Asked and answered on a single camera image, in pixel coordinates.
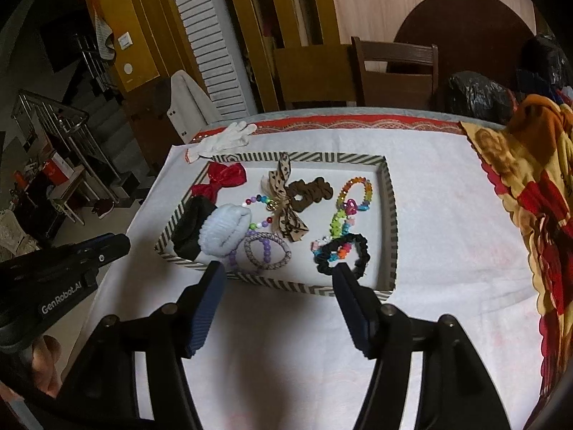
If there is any black scrunchie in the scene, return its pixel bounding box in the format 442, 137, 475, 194
312, 233, 371, 278

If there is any light blue fluffy scrunchie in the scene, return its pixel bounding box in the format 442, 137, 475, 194
198, 204, 251, 257

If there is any grey braided bracelet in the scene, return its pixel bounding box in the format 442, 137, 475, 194
242, 230, 293, 272

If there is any orange yellow bead bracelet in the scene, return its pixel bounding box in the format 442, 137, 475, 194
335, 176, 374, 214

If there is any leopard print bow scrunchie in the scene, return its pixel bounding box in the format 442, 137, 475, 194
261, 152, 334, 243

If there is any person's left hand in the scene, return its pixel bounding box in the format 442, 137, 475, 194
31, 335, 61, 398

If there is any black fabric hair piece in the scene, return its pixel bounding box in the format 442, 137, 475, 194
171, 195, 217, 261

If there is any striped cardboard tray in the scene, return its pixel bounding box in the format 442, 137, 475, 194
154, 152, 398, 300

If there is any red satin bow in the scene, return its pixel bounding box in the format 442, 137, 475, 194
191, 161, 247, 204

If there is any white glove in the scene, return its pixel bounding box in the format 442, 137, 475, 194
184, 121, 257, 164

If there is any metal rack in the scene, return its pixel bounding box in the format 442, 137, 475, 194
11, 89, 120, 222

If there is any white coat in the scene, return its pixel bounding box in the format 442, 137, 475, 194
167, 70, 221, 144

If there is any wooden chair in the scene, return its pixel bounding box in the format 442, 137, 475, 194
351, 36, 439, 110

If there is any orange red floral blanket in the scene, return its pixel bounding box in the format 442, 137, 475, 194
462, 94, 572, 397

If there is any black plastic bag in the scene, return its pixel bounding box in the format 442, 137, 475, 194
444, 71, 517, 124

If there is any round brown table top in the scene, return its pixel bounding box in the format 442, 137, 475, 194
394, 0, 534, 86

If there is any white louvered door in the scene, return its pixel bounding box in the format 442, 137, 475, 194
175, 0, 256, 120

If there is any purple bead bracelet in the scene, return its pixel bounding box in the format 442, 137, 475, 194
227, 230, 273, 270

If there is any multicolour bead bracelet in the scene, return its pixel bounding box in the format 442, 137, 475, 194
241, 193, 274, 231

